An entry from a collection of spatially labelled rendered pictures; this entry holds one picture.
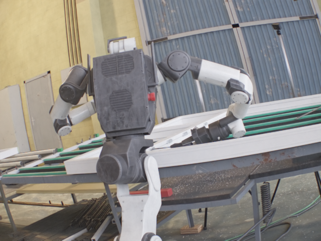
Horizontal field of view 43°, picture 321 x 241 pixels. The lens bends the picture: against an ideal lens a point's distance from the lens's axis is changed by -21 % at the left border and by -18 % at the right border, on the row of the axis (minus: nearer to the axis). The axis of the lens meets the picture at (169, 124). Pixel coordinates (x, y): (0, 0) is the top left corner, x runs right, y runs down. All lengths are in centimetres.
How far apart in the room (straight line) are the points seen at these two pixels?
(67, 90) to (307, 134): 102
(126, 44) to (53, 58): 907
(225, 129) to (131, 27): 766
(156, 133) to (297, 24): 576
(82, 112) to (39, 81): 916
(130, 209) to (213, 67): 65
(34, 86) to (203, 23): 473
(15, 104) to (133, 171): 1004
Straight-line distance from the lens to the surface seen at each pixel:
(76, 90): 193
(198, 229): 375
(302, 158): 280
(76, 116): 221
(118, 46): 201
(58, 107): 208
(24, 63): 1183
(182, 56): 188
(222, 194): 254
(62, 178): 256
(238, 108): 208
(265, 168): 288
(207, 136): 220
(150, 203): 188
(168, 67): 188
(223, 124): 216
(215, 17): 887
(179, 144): 225
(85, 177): 244
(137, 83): 178
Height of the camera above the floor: 123
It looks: 5 degrees down
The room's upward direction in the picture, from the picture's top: 12 degrees counter-clockwise
